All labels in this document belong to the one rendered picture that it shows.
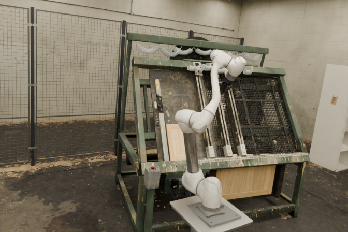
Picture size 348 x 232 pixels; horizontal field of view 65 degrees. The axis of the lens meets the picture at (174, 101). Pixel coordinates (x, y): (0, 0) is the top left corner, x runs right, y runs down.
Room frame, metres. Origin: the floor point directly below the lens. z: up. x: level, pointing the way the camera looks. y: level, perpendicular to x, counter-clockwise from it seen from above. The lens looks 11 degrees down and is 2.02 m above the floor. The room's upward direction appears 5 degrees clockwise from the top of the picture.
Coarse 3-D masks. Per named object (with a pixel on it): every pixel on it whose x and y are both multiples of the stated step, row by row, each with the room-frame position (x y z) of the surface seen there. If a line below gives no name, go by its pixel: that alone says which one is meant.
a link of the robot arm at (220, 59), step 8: (216, 56) 2.24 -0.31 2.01; (224, 56) 2.24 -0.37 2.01; (216, 64) 2.22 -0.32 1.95; (224, 64) 2.23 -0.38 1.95; (216, 72) 2.20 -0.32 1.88; (216, 80) 2.16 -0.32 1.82; (216, 88) 2.12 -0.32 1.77; (216, 96) 2.09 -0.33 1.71; (208, 104) 2.06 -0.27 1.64; (216, 104) 2.06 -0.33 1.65
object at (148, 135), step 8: (144, 80) 3.17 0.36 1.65; (144, 88) 3.13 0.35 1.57; (208, 88) 3.47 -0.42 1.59; (232, 88) 3.59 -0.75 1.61; (264, 88) 3.80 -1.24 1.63; (144, 96) 3.08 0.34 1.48; (144, 104) 3.05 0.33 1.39; (248, 112) 3.49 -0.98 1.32; (248, 128) 3.40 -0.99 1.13; (144, 136) 2.79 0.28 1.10; (152, 136) 2.82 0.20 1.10; (264, 136) 3.42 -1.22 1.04
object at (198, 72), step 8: (200, 64) 3.42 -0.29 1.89; (200, 72) 3.35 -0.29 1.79; (200, 80) 3.33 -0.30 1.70; (200, 88) 3.27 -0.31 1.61; (200, 96) 3.20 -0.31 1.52; (200, 104) 3.15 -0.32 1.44; (208, 128) 3.00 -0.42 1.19; (208, 136) 2.95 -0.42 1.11; (208, 144) 2.89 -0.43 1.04; (208, 152) 2.86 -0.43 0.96
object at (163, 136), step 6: (156, 84) 3.11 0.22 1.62; (156, 90) 3.07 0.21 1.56; (162, 114) 2.92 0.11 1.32; (162, 120) 2.89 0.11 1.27; (162, 126) 2.84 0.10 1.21; (162, 132) 2.81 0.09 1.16; (162, 138) 2.77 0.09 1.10; (162, 144) 2.74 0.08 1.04; (162, 150) 2.73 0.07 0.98; (168, 156) 2.68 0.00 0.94
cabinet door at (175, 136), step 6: (168, 126) 2.89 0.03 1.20; (174, 126) 2.92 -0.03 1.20; (168, 132) 2.86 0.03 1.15; (174, 132) 2.88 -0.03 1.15; (180, 132) 2.91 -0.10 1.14; (168, 138) 2.82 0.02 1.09; (174, 138) 2.84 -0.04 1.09; (180, 138) 2.87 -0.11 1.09; (168, 144) 2.78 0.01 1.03; (174, 144) 2.80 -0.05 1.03; (180, 144) 2.83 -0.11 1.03; (174, 150) 2.76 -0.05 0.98; (180, 150) 2.79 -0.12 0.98; (174, 156) 2.72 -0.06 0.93; (180, 156) 2.75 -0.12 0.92
